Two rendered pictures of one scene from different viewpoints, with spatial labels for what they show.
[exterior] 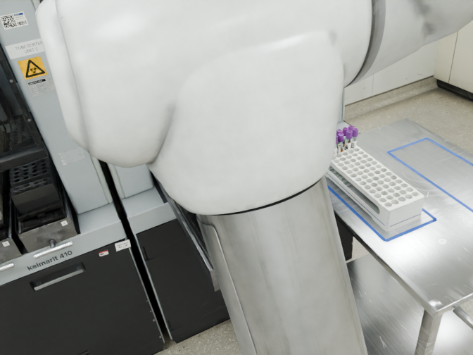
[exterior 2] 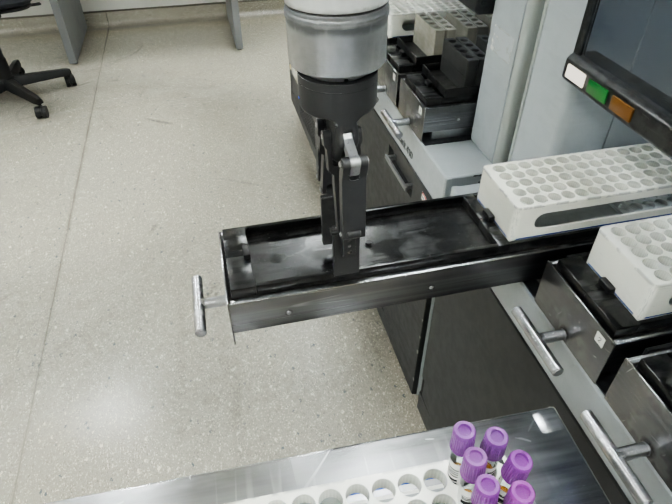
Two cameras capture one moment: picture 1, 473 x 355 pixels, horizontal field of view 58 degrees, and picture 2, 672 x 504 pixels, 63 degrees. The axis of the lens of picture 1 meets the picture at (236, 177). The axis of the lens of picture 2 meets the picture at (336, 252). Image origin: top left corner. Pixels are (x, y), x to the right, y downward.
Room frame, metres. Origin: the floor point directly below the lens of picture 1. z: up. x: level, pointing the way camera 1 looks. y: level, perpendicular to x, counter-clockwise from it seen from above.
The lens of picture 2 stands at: (0.87, -0.45, 1.25)
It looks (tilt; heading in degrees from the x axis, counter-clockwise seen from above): 41 degrees down; 96
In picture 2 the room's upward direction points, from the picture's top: straight up
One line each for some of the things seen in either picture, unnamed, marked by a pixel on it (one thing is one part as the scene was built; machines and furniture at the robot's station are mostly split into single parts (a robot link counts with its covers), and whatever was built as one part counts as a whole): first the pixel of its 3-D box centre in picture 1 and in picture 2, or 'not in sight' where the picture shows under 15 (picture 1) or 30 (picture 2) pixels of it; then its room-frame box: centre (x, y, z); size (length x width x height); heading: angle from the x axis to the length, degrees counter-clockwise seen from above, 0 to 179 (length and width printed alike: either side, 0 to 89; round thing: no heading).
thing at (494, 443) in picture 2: not in sight; (483, 474); (0.95, -0.25, 0.88); 0.02 x 0.02 x 0.11
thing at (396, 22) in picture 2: not in sight; (444, 17); (0.97, 0.88, 0.83); 0.30 x 0.10 x 0.06; 20
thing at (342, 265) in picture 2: not in sight; (345, 249); (0.83, 0.02, 0.85); 0.03 x 0.01 x 0.07; 20
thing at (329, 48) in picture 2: not in sight; (337, 35); (0.81, 0.04, 1.08); 0.09 x 0.09 x 0.06
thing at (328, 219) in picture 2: not in sight; (333, 219); (0.81, 0.07, 0.85); 0.03 x 0.01 x 0.07; 20
